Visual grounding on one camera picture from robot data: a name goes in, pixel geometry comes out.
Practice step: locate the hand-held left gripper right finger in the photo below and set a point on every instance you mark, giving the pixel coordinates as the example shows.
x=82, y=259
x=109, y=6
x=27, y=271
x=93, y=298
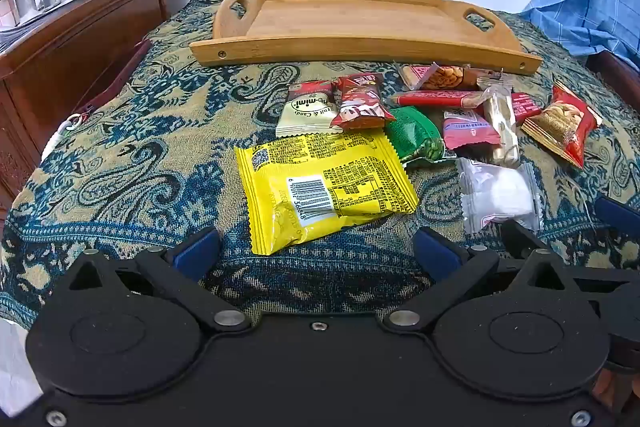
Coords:
x=437, y=253

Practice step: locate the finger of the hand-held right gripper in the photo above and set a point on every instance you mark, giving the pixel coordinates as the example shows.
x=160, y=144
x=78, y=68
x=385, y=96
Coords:
x=522, y=239
x=617, y=213

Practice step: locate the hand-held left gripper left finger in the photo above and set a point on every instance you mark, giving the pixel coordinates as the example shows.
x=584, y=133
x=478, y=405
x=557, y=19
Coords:
x=197, y=252

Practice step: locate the white snack packet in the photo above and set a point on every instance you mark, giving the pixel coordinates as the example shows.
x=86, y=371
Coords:
x=495, y=194

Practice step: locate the red gold nut packet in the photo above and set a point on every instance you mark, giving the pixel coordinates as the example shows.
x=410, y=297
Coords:
x=560, y=122

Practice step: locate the clear nougat bar packet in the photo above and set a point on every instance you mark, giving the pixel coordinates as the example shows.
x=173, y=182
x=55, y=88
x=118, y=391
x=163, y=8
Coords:
x=502, y=127

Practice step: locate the green snack packet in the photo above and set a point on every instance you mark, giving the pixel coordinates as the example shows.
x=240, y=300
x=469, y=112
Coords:
x=412, y=134

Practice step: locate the pink snack packet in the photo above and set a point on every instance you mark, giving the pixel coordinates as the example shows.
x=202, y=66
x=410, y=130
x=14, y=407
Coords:
x=467, y=129

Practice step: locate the red label cracker bar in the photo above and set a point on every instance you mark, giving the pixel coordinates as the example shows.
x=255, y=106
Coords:
x=527, y=104

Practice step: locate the yellow snack packet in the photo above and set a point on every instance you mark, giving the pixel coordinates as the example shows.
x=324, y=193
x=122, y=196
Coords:
x=320, y=177

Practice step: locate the long red snack bar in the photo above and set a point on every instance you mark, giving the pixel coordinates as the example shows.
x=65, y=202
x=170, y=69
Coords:
x=430, y=98

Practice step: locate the red cartoon snack packet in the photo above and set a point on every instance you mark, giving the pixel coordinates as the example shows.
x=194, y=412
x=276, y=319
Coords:
x=360, y=102

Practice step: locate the brown peanut snack packet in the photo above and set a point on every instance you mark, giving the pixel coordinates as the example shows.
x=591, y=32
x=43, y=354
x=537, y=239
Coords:
x=445, y=77

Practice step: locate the cream and red candy packet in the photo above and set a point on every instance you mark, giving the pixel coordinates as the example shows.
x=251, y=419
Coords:
x=302, y=109

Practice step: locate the wooden tray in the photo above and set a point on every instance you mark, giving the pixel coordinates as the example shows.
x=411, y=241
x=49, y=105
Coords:
x=350, y=22

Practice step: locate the dark wooden furniture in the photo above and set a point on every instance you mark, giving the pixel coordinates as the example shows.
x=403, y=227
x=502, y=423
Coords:
x=615, y=69

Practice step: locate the dark red zip pouch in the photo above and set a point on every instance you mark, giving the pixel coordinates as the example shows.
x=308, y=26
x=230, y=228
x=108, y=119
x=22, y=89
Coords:
x=120, y=77

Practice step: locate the white cloth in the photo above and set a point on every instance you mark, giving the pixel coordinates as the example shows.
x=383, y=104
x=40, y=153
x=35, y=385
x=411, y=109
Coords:
x=17, y=367

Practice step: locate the wooden cabinet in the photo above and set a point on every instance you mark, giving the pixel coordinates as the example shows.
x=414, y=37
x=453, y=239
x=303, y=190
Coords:
x=75, y=52

